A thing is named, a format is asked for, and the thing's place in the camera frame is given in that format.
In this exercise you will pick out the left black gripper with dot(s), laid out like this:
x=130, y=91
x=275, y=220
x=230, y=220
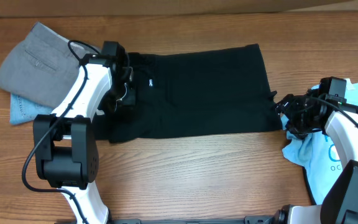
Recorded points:
x=129, y=101

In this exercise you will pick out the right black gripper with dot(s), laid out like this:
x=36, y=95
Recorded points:
x=286, y=106

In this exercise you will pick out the black polo shirt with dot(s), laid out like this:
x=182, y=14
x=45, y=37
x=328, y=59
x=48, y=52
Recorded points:
x=195, y=94

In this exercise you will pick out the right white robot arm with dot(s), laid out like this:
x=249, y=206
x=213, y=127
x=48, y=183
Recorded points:
x=338, y=120

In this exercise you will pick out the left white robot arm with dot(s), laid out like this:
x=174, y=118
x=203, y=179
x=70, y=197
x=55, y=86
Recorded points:
x=65, y=149

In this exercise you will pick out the light blue printed t-shirt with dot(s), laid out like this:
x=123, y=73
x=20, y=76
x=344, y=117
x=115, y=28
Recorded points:
x=317, y=155

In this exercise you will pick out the folded grey trousers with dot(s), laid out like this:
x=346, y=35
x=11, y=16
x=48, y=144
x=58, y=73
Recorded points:
x=41, y=68

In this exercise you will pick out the folded blue jeans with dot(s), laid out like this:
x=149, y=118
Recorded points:
x=23, y=110

